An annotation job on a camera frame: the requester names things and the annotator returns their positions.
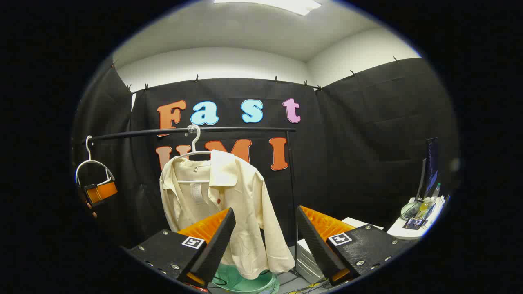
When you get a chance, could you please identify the black floor cables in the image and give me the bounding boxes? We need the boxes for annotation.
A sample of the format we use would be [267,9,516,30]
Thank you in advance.
[282,278,331,294]

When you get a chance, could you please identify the yellow liquid bottle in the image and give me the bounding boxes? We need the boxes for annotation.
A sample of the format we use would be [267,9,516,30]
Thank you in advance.
[417,197,432,220]

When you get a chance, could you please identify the round glass bowl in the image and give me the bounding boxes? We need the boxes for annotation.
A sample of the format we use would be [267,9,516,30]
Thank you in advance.
[400,201,421,221]

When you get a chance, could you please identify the black backdrop cloth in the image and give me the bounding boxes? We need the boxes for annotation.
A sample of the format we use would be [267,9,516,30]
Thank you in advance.
[74,57,460,249]

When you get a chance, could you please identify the black clothes rack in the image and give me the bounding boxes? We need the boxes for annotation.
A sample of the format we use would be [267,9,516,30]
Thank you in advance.
[81,127,299,273]

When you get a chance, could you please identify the dark monitor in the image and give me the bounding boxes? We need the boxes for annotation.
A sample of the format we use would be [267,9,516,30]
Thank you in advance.
[416,138,440,203]

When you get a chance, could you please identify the white side table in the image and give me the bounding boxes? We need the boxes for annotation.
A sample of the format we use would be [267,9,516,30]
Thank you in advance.
[386,196,450,240]

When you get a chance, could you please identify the row of black clips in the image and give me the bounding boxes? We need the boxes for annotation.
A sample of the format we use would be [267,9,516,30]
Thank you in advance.
[110,56,399,91]

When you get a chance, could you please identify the cream button shirt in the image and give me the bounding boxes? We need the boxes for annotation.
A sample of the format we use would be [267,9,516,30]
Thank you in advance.
[159,150,295,280]

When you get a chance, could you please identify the green laundry hamper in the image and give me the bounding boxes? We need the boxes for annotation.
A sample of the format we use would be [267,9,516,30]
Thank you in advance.
[210,263,280,294]

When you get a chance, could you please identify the white ribbed case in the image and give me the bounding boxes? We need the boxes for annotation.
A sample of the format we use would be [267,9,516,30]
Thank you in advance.
[295,217,384,284]

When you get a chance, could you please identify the white plastic hanger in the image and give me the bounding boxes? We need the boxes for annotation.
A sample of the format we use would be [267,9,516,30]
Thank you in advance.
[174,125,213,183]
[76,136,116,186]

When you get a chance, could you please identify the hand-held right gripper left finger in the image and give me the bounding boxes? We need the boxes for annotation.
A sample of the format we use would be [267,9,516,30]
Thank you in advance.
[123,207,237,288]

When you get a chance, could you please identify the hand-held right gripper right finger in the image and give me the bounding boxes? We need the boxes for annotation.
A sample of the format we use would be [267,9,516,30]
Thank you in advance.
[296,205,419,286]

